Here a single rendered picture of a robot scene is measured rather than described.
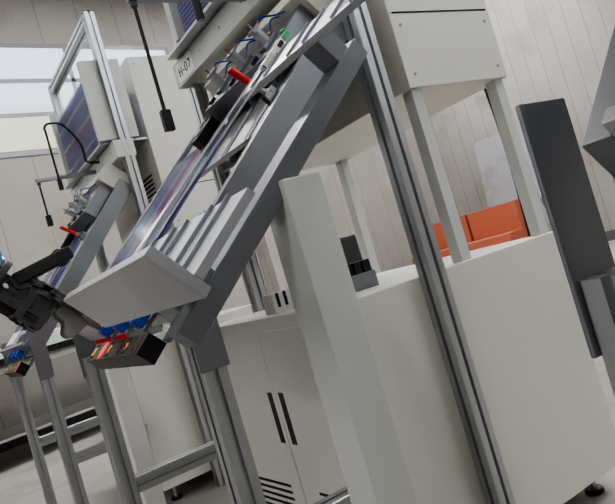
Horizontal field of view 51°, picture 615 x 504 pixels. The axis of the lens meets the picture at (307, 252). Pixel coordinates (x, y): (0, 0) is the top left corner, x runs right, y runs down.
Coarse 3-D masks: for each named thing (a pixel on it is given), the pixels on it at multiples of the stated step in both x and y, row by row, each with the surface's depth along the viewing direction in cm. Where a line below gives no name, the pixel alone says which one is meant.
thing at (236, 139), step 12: (288, 72) 131; (252, 108) 139; (264, 108) 129; (240, 120) 144; (252, 120) 132; (228, 132) 147; (240, 132) 135; (252, 132) 125; (228, 144) 137; (240, 144) 128; (216, 156) 141; (228, 156) 134; (228, 168) 147
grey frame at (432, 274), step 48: (192, 48) 177; (192, 96) 191; (384, 96) 127; (384, 144) 128; (432, 240) 126; (432, 288) 126; (96, 384) 160; (240, 432) 99; (480, 432) 124; (240, 480) 98; (480, 480) 127
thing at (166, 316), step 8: (160, 312) 109; (168, 312) 107; (176, 312) 105; (160, 320) 113; (168, 320) 111; (88, 328) 148; (136, 328) 127; (144, 328) 124; (88, 336) 156; (96, 336) 152
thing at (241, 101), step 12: (288, 36) 100; (252, 84) 95; (240, 96) 94; (240, 108) 93; (228, 120) 92; (216, 132) 91; (216, 144) 90; (204, 156) 89; (192, 168) 88; (192, 180) 87; (180, 192) 86; (168, 204) 85; (168, 216) 85; (156, 228) 83; (144, 240) 82
